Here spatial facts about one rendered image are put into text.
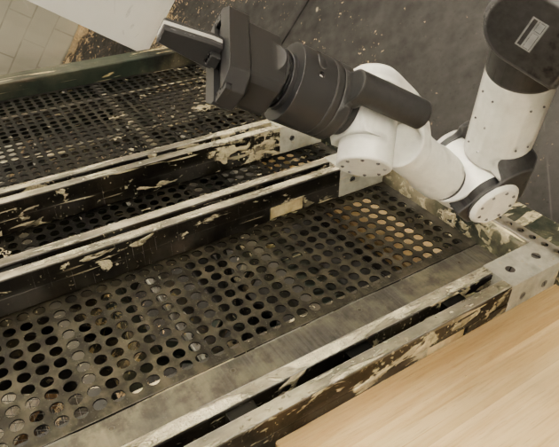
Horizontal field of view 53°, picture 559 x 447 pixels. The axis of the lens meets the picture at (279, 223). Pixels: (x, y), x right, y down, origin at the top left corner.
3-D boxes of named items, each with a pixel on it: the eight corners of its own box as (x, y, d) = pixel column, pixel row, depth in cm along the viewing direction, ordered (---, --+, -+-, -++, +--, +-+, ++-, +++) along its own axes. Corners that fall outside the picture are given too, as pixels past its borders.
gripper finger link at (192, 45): (166, 17, 53) (224, 42, 56) (153, 41, 55) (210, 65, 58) (165, 27, 52) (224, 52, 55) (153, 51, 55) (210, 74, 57)
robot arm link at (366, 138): (298, 72, 67) (372, 104, 73) (284, 155, 65) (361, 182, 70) (356, 32, 58) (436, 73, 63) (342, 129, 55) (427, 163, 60)
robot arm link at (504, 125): (486, 148, 92) (523, 31, 74) (534, 206, 84) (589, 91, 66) (423, 170, 90) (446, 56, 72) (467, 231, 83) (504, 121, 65)
